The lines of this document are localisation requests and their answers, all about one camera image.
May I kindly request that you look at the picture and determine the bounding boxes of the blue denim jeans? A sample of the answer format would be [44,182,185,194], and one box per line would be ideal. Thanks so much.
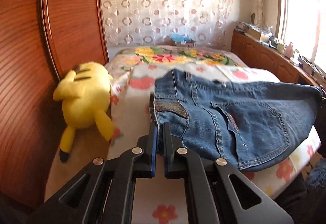
[151,69,322,172]

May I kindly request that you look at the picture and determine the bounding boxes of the yellow Pikachu plush toy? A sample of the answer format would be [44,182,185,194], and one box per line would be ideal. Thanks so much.
[53,62,118,163]

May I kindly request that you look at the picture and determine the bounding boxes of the floral bed cover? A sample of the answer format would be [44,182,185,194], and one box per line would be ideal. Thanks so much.
[105,45,246,78]

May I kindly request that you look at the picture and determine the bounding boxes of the cardboard box with blue cloth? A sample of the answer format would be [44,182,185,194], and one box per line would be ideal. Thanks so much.
[170,33,195,48]

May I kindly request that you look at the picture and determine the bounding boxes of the wooden side cabinet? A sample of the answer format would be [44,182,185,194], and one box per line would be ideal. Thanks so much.
[231,30,325,92]

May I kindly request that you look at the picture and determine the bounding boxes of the cardboard box on cabinet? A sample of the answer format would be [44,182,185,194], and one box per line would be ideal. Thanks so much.
[248,27,270,43]

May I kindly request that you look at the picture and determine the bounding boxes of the white cup on cabinet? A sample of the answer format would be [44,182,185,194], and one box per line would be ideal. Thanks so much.
[277,42,286,54]

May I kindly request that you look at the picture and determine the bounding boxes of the pink bottle on cabinet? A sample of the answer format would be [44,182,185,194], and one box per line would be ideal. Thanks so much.
[283,42,294,59]

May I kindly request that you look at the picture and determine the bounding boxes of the pink circle pattern curtain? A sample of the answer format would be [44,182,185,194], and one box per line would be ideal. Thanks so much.
[101,0,233,49]

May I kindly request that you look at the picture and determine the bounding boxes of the wooden slatted wardrobe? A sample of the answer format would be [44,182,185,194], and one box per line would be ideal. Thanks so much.
[1,0,108,208]

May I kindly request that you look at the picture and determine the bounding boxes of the window with wooden frame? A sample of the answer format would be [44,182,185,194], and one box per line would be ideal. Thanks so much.
[277,0,325,68]

